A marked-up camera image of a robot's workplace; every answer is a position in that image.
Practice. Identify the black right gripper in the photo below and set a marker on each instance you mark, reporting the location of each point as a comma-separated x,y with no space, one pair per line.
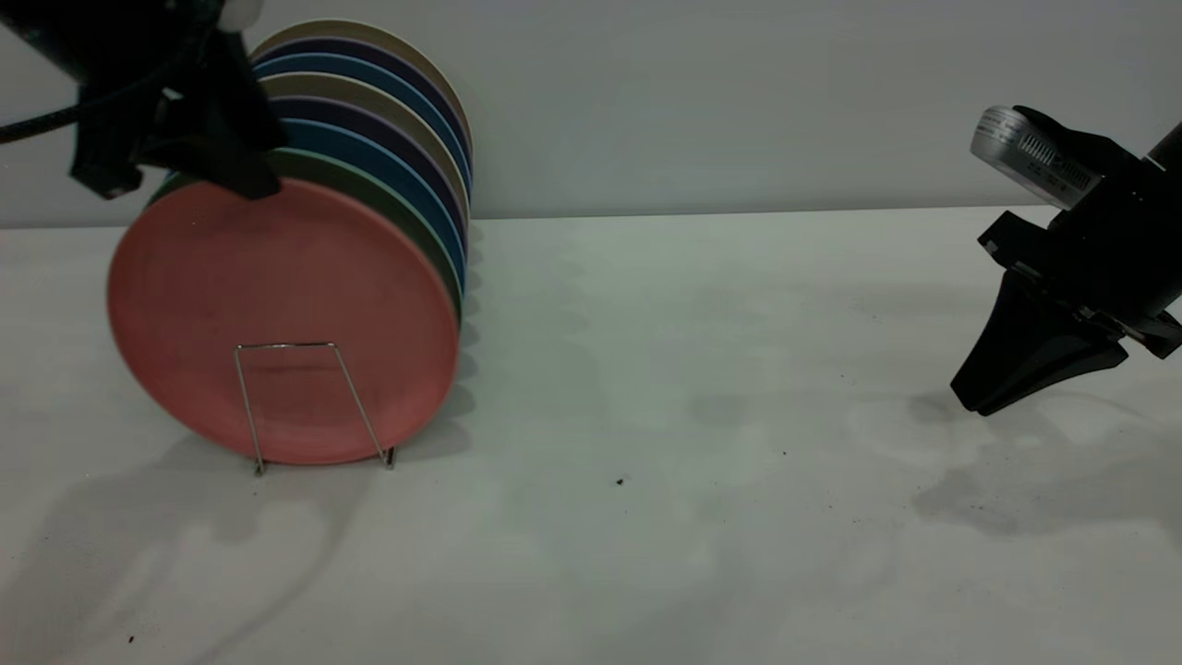
1117,259

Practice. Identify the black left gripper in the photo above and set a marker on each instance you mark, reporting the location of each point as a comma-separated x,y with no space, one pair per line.
138,55

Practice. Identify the pink plate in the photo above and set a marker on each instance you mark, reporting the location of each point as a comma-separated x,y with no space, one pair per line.
277,323

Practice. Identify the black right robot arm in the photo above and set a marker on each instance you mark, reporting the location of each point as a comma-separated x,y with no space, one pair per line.
1168,148

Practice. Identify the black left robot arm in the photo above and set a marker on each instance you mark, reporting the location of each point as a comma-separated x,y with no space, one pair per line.
46,37

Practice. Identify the blue plate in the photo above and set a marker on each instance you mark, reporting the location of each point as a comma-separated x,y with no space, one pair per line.
369,71
369,150

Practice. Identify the dark purple plate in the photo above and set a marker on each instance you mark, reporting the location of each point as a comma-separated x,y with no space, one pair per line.
369,120
369,50

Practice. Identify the beige plate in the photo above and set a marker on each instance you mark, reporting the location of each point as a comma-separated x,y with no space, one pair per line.
369,96
369,31

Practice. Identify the green plate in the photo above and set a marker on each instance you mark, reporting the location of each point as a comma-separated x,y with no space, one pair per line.
369,183

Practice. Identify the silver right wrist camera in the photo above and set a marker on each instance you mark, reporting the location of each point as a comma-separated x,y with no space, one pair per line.
1034,152

